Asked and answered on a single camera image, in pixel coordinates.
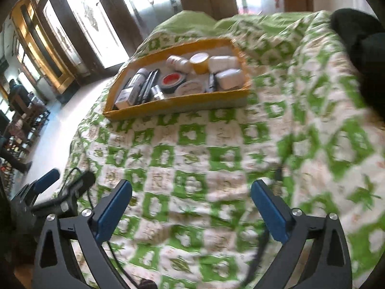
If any black tape roll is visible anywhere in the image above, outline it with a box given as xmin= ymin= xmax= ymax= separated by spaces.
xmin=161 ymin=73 xmax=185 ymax=94

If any grey-capped white bottle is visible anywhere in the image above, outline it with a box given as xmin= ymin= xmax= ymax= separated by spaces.
xmin=128 ymin=68 xmax=149 ymax=95

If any green patterned blanket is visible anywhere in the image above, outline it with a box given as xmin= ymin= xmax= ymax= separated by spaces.
xmin=62 ymin=9 xmax=385 ymax=289

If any small white container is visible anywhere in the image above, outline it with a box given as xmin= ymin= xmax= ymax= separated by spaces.
xmin=216 ymin=69 xmax=244 ymax=91

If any small cardboard box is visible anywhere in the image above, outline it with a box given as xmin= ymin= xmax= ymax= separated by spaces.
xmin=114 ymin=86 xmax=136 ymax=109

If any etched glass door panel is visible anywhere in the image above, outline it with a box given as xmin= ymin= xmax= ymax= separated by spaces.
xmin=59 ymin=0 xmax=130 ymax=69

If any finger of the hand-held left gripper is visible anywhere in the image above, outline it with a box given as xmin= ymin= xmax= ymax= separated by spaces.
xmin=32 ymin=171 xmax=96 ymax=215
xmin=12 ymin=169 xmax=61 ymax=206

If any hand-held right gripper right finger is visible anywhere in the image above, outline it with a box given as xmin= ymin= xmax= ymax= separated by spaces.
xmin=251 ymin=179 xmax=353 ymax=289

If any yellow-rimmed cardboard tray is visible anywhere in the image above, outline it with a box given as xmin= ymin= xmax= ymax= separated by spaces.
xmin=103 ymin=38 xmax=252 ymax=120

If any yellow round jar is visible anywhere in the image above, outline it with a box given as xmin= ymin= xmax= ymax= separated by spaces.
xmin=189 ymin=53 xmax=210 ymax=74

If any dark wooden chair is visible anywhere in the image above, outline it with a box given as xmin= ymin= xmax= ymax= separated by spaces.
xmin=12 ymin=101 xmax=51 ymax=157

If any small round tin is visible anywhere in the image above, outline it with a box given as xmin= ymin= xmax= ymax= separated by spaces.
xmin=176 ymin=81 xmax=203 ymax=97

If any white pill bottle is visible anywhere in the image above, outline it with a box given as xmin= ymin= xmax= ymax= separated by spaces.
xmin=208 ymin=55 xmax=240 ymax=73

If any thick black marker yellow end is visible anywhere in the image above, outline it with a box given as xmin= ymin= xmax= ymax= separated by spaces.
xmin=138 ymin=72 xmax=152 ymax=103

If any dark cloth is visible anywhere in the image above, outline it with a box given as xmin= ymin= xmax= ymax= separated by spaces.
xmin=330 ymin=8 xmax=385 ymax=110

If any red-label small white bottle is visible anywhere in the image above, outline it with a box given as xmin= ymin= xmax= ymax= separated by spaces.
xmin=166 ymin=55 xmax=192 ymax=73

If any small silver cylinder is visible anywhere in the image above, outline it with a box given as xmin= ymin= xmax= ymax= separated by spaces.
xmin=150 ymin=86 xmax=166 ymax=101

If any frosted glass door panel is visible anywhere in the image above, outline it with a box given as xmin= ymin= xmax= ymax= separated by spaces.
xmin=114 ymin=0 xmax=181 ymax=32

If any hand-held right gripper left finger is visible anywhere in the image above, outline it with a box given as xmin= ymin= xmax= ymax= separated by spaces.
xmin=33 ymin=179 xmax=133 ymax=289

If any yellow-framed door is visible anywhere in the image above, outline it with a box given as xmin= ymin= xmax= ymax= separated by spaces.
xmin=11 ymin=0 xmax=76 ymax=94

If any slim black marker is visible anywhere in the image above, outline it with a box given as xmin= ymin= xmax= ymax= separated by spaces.
xmin=147 ymin=70 xmax=160 ymax=101

